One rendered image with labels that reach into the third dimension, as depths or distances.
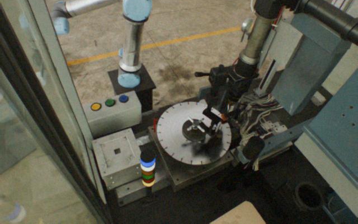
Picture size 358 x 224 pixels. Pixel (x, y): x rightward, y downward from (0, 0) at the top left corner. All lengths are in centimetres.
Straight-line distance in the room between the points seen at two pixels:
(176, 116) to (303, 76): 56
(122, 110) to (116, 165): 29
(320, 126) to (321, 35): 23
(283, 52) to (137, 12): 59
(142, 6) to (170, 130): 53
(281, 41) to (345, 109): 28
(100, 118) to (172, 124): 35
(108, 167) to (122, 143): 12
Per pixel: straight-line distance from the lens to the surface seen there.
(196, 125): 96
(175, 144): 96
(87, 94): 251
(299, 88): 78
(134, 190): 108
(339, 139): 65
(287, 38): 75
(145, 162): 69
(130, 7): 100
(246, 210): 113
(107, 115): 113
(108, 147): 103
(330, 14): 62
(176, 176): 101
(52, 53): 76
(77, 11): 122
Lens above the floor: 177
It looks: 49 degrees down
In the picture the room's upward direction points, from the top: 8 degrees clockwise
